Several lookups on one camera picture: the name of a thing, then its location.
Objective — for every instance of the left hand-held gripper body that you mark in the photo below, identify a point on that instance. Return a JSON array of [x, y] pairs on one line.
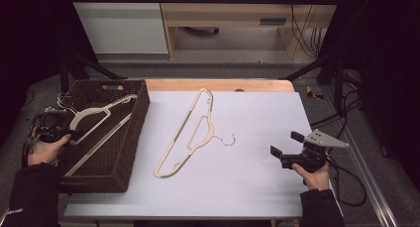
[[49, 134]]

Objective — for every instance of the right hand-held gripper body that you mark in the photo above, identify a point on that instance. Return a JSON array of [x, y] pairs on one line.
[[322, 141]]

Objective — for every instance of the beige clothes hanger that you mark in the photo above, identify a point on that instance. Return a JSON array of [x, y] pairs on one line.
[[164, 175], [89, 112]]

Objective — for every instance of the brown woven basket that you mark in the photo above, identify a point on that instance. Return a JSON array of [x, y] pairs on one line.
[[128, 144]]

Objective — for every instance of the person's left hand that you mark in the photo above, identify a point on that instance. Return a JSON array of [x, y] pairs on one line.
[[44, 152]]

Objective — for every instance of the person's right hand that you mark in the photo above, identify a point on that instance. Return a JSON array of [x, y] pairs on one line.
[[317, 180]]

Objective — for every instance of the white table sheet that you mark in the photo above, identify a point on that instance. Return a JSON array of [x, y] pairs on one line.
[[251, 174]]

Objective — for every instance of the yellow and black tool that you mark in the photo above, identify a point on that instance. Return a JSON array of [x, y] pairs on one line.
[[312, 93]]

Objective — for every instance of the black metal stand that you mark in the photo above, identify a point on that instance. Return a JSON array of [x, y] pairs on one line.
[[336, 81], [64, 75]]

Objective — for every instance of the dark curtain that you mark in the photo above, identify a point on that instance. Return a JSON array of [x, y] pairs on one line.
[[389, 71], [29, 55]]

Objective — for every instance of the white cabinet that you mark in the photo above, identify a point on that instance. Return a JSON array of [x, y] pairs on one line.
[[122, 28]]

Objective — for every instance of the wooden desk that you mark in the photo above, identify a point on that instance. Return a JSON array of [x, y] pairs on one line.
[[231, 14]]

